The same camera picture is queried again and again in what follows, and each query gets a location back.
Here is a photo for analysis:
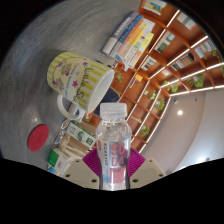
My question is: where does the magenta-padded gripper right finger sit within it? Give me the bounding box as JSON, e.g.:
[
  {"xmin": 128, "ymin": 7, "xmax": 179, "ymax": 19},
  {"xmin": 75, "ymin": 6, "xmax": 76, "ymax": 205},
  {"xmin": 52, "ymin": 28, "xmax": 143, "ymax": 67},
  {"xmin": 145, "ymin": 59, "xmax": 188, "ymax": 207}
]
[{"xmin": 128, "ymin": 148, "xmax": 167, "ymax": 189}]

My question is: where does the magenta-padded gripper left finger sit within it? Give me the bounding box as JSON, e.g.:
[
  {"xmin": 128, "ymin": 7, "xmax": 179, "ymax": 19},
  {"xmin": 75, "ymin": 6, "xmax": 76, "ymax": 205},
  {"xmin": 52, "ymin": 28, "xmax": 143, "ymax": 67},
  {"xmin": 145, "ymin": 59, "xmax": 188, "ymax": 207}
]
[{"xmin": 61, "ymin": 148, "xmax": 101, "ymax": 190}]

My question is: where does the clear plastic drink bottle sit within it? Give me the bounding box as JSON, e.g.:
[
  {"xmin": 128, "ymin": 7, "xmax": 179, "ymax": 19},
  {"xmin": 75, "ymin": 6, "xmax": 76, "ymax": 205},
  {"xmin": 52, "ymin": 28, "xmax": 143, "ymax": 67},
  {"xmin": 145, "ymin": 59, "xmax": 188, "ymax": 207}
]
[{"xmin": 95, "ymin": 102, "xmax": 133, "ymax": 191}]

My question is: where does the tall green white carton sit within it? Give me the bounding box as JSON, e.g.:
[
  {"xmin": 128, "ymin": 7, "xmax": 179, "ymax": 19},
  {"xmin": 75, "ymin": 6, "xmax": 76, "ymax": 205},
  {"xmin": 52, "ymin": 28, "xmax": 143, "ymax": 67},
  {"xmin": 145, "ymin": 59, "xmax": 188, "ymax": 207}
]
[{"xmin": 64, "ymin": 120, "xmax": 97, "ymax": 149}]

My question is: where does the small round badge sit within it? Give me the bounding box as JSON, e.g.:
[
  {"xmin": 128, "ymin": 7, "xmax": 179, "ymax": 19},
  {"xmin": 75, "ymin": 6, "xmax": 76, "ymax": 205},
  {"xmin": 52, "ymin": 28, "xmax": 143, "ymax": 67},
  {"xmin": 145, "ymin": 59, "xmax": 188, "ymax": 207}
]
[
  {"xmin": 60, "ymin": 119, "xmax": 72, "ymax": 130},
  {"xmin": 53, "ymin": 129, "xmax": 66, "ymax": 145}
]

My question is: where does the flat round red coaster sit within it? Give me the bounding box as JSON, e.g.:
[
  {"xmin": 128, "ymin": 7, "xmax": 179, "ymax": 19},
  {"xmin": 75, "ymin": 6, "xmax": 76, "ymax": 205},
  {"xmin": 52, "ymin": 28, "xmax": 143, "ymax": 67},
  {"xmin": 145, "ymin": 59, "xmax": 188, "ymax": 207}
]
[{"xmin": 27, "ymin": 123, "xmax": 50, "ymax": 152}]

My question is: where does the dark blue chair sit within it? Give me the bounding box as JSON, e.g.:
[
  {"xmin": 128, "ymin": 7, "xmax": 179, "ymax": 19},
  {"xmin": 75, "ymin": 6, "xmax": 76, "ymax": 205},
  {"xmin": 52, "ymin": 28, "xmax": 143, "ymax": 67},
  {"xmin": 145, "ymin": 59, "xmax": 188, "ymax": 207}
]
[{"xmin": 94, "ymin": 88, "xmax": 121, "ymax": 113}]

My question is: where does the yellow striped white mug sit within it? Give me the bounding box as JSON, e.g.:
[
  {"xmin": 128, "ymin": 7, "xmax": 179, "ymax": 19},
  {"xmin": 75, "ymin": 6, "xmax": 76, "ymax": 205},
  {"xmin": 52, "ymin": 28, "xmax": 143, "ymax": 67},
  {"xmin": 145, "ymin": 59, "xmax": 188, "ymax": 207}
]
[{"xmin": 46, "ymin": 51, "xmax": 115, "ymax": 122}]

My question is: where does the wooden shelf unit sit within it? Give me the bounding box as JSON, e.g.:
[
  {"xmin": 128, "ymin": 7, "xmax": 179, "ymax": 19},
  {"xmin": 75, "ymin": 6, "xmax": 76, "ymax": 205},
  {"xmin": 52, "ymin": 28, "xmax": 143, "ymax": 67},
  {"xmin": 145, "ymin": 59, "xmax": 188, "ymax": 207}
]
[{"xmin": 99, "ymin": 0, "xmax": 224, "ymax": 154}]

